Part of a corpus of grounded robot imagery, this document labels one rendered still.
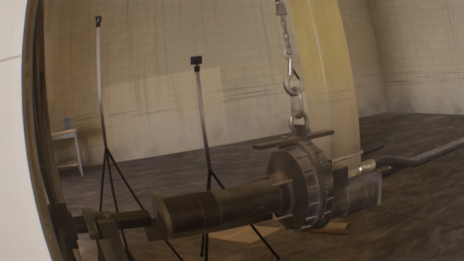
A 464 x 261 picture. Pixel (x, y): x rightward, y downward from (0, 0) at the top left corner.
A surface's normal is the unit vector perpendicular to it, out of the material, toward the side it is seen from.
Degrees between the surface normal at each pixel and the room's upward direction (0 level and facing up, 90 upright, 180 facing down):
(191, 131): 90
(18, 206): 72
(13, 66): 61
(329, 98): 90
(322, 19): 90
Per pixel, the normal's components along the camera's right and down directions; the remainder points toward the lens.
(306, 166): 0.07, -0.61
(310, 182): 0.19, -0.27
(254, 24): 0.42, 0.03
